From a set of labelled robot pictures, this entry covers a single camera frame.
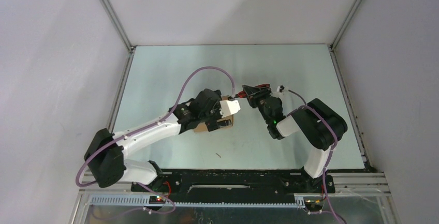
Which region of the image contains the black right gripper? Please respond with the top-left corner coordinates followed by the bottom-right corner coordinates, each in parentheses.
top-left (243, 84), bottom-right (273, 124)

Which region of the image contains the red black utility knife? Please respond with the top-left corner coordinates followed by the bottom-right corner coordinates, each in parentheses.
top-left (234, 84), bottom-right (271, 98)

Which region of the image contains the brown cardboard express box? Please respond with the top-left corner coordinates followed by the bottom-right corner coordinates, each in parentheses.
top-left (193, 95), bottom-right (235, 133)

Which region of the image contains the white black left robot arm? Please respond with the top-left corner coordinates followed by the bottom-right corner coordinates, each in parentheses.
top-left (84, 89), bottom-right (241, 191)

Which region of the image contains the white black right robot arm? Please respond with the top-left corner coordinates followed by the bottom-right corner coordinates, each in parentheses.
top-left (236, 84), bottom-right (348, 192)

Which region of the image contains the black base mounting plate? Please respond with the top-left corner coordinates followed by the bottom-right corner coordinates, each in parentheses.
top-left (149, 169), bottom-right (335, 204)

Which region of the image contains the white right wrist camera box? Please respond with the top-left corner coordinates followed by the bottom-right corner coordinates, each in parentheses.
top-left (271, 85), bottom-right (288, 99)

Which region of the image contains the aluminium frame rail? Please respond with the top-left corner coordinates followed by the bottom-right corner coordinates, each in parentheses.
top-left (68, 171), bottom-right (399, 224)

